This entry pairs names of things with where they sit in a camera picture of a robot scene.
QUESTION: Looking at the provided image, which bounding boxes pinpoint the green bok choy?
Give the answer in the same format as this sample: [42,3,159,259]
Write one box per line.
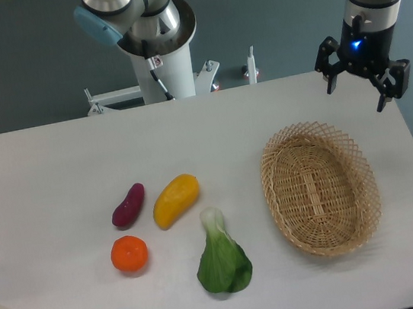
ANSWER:
[197,207,253,294]

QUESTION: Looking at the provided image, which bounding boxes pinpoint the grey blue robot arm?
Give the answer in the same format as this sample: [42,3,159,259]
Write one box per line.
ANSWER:
[74,0,410,109]

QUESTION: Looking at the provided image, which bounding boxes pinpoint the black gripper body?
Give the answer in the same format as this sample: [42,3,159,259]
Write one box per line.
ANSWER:
[337,22,395,78]

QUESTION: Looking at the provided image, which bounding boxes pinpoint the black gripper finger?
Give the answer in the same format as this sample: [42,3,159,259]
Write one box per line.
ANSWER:
[371,59,411,113]
[314,37,344,95]

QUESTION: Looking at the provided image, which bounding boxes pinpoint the orange tangerine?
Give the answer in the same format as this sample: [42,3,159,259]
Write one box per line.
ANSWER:
[110,235,149,273]

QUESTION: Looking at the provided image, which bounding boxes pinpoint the purple sweet potato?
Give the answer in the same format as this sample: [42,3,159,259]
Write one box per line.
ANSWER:
[111,183,145,228]

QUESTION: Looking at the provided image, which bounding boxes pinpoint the yellow mango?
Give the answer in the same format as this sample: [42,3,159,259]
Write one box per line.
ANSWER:
[153,174,200,230]

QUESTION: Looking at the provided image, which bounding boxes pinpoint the woven wicker basket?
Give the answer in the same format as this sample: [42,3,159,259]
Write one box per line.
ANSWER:
[260,121,382,257]

